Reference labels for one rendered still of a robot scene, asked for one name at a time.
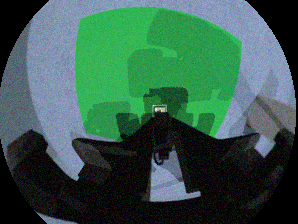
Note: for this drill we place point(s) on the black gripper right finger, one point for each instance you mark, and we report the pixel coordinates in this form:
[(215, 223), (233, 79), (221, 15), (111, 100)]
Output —
[(200, 155)]

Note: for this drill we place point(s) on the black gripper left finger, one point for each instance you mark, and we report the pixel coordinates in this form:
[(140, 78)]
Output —
[(132, 155)]

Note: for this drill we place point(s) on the green circuit board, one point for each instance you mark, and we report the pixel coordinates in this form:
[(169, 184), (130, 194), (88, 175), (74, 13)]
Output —
[(135, 61)]

